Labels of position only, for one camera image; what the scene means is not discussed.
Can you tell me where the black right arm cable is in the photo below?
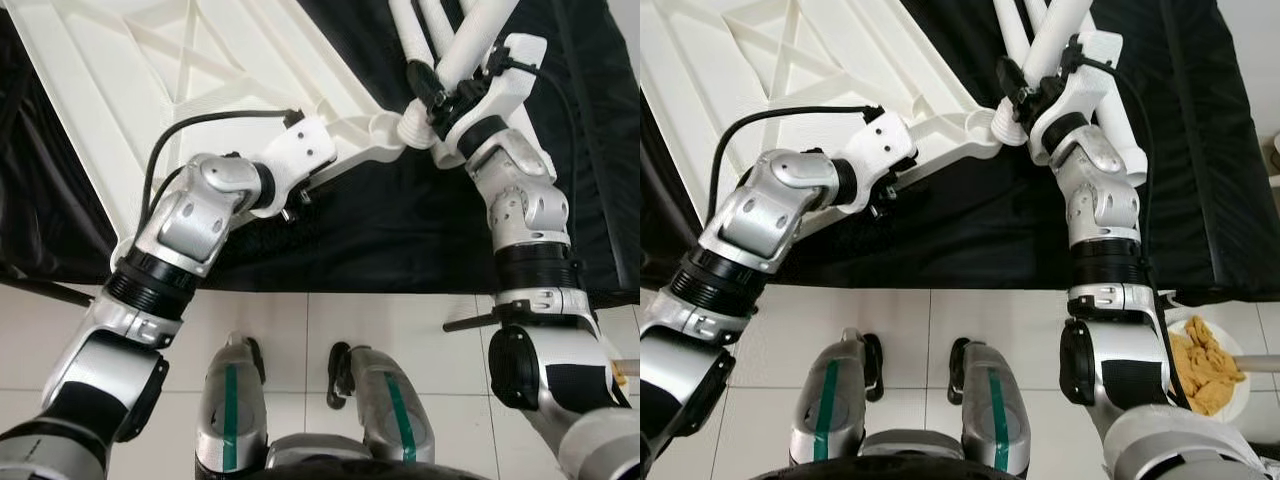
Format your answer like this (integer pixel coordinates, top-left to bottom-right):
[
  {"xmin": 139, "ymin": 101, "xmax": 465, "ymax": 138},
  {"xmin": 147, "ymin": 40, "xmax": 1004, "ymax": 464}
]
[
  {"xmin": 490, "ymin": 55, "xmax": 601, "ymax": 331},
  {"xmin": 1075, "ymin": 55, "xmax": 1196, "ymax": 411}
]

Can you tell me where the white plastic children table top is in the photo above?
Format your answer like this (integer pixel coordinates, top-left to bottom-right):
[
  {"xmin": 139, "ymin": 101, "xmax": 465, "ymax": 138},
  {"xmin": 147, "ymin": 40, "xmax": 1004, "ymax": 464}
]
[
  {"xmin": 0, "ymin": 0, "xmax": 411, "ymax": 266},
  {"xmin": 640, "ymin": 0, "xmax": 1006, "ymax": 241}
]

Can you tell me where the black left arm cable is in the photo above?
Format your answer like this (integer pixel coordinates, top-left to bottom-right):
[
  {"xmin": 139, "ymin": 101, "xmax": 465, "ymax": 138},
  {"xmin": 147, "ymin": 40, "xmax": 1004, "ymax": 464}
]
[
  {"xmin": 143, "ymin": 108, "xmax": 306, "ymax": 231},
  {"xmin": 708, "ymin": 105, "xmax": 886, "ymax": 201}
]

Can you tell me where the black metal table leg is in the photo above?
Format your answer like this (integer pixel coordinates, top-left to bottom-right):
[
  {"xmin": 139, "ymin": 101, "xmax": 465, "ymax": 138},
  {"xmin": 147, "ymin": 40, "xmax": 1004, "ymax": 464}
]
[
  {"xmin": 0, "ymin": 278, "xmax": 96, "ymax": 308},
  {"xmin": 443, "ymin": 310, "xmax": 501, "ymax": 333}
]

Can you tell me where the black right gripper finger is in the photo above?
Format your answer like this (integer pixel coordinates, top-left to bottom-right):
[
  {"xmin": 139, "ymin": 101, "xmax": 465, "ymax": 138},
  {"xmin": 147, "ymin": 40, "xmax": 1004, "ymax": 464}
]
[
  {"xmin": 996, "ymin": 57, "xmax": 1033, "ymax": 106},
  {"xmin": 406, "ymin": 62, "xmax": 448, "ymax": 113}
]

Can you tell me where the silver robot right leg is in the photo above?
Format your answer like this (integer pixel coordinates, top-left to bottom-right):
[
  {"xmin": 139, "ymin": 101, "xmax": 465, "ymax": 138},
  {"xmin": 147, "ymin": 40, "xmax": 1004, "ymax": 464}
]
[
  {"xmin": 348, "ymin": 348, "xmax": 436, "ymax": 463},
  {"xmin": 958, "ymin": 345, "xmax": 1033, "ymax": 476}
]

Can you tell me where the white round plate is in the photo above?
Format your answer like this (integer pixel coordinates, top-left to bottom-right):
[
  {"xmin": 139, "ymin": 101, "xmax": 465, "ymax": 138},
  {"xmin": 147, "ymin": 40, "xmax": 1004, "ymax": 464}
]
[{"xmin": 1165, "ymin": 315, "xmax": 1251, "ymax": 421}]

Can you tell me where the silver robot left leg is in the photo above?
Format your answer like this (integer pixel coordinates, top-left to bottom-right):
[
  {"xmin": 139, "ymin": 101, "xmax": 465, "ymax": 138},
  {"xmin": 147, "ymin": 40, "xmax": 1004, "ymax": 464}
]
[
  {"xmin": 790, "ymin": 332, "xmax": 873, "ymax": 466},
  {"xmin": 195, "ymin": 335, "xmax": 269, "ymax": 476}
]

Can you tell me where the black robot torso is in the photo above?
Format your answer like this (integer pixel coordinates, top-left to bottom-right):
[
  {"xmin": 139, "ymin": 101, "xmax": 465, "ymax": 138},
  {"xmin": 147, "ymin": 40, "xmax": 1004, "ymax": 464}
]
[
  {"xmin": 195, "ymin": 435, "xmax": 501, "ymax": 480},
  {"xmin": 745, "ymin": 435, "xmax": 1111, "ymax": 480}
]

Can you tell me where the silver robot leg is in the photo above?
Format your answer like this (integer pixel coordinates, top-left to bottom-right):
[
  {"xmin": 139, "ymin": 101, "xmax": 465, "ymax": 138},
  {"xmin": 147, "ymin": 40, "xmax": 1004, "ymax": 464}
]
[
  {"xmin": 790, "ymin": 332, "xmax": 873, "ymax": 466},
  {"xmin": 195, "ymin": 335, "xmax": 269, "ymax": 476},
  {"xmin": 348, "ymin": 348, "xmax": 436, "ymax": 463},
  {"xmin": 958, "ymin": 345, "xmax": 1033, "ymax": 476}
]

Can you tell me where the black table cloth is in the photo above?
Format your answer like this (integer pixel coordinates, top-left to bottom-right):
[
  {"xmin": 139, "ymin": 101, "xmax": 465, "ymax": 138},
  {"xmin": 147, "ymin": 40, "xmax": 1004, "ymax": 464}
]
[
  {"xmin": 640, "ymin": 0, "xmax": 1280, "ymax": 306},
  {"xmin": 0, "ymin": 0, "xmax": 641, "ymax": 306}
]

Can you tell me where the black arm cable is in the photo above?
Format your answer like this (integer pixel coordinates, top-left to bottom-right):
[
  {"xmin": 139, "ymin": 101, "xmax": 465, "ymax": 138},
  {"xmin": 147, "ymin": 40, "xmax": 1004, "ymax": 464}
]
[
  {"xmin": 1075, "ymin": 55, "xmax": 1196, "ymax": 411},
  {"xmin": 490, "ymin": 55, "xmax": 601, "ymax": 331},
  {"xmin": 708, "ymin": 105, "xmax": 886, "ymax": 201},
  {"xmin": 143, "ymin": 108, "xmax": 306, "ymax": 231}
]

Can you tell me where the black robot right foot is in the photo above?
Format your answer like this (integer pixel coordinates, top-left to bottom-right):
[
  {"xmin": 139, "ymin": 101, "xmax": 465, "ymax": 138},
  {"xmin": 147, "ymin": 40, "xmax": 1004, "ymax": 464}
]
[
  {"xmin": 946, "ymin": 342, "xmax": 972, "ymax": 409},
  {"xmin": 328, "ymin": 343, "xmax": 353, "ymax": 411}
]

